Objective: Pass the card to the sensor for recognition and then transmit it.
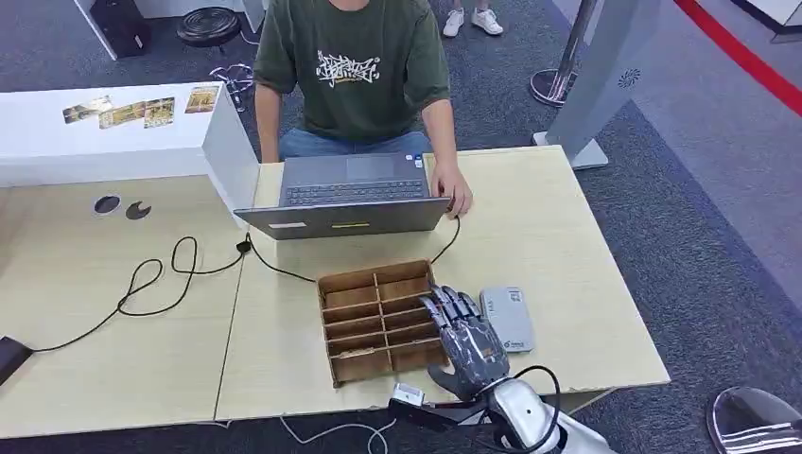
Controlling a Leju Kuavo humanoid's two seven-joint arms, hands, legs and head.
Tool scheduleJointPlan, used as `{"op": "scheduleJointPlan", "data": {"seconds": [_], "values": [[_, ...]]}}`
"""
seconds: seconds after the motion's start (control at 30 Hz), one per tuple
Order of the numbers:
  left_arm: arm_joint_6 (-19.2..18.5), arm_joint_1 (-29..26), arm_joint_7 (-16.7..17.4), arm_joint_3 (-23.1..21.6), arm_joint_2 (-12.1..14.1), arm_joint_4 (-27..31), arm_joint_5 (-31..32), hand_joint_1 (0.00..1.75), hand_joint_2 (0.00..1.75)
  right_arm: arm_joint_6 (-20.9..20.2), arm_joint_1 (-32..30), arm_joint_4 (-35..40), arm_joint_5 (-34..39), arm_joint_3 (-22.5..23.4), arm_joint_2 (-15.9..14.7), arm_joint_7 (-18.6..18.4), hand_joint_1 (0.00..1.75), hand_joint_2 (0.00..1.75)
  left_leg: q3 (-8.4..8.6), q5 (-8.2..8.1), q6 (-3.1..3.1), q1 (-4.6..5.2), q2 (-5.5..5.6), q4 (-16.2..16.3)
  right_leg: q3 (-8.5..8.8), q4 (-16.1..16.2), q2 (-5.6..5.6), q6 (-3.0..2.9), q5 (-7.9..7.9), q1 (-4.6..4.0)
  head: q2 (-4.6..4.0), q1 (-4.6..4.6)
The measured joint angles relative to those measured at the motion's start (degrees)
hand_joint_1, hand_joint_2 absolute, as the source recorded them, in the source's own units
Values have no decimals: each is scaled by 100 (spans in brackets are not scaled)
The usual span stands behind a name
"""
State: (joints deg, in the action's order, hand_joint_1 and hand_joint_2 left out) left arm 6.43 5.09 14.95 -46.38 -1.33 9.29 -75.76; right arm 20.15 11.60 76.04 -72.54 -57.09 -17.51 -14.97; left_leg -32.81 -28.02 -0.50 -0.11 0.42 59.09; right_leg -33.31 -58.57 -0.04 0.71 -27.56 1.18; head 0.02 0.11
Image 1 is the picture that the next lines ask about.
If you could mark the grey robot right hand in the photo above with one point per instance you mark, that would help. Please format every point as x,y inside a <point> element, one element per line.
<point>470,351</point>

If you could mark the person's left hand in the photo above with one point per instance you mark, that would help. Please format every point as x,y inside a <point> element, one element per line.
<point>452,188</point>

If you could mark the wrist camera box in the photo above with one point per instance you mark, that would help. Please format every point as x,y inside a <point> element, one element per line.
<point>416,407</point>

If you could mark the grey flat device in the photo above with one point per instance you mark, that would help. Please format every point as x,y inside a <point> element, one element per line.
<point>510,319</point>

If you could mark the wooden compartment box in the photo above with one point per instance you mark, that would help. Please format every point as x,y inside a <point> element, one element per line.
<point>369,326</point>

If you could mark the grey laptop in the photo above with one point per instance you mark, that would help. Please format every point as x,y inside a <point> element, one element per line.
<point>351,216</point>

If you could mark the seated person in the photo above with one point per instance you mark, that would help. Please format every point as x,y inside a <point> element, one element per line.
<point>357,81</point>

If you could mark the standing person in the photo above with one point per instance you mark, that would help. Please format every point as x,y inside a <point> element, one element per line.
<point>473,19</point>

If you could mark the white standing sign panel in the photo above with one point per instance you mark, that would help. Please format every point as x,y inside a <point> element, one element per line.
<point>608,75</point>

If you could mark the printed yellow card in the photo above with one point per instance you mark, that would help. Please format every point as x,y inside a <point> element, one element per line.
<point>159,113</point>
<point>122,115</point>
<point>86,110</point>
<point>202,99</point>

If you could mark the chrome round base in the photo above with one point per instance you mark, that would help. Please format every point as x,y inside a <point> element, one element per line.
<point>752,423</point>

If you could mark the black round stool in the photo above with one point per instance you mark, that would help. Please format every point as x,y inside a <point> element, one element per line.
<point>208,26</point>

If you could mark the dark round grommet cover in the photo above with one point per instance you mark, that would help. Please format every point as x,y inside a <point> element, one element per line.
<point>137,210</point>

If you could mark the white cabinet box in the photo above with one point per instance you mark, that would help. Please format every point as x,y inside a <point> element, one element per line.
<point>113,147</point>

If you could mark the black box case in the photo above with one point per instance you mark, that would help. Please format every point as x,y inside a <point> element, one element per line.
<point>120,26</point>

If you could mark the white platform edge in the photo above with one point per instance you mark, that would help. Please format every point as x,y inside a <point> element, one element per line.
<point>780,12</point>

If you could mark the black power adapter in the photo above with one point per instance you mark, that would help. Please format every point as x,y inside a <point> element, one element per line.
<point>11,357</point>

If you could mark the chrome stanchion post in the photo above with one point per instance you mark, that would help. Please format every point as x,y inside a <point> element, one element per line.
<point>554,84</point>

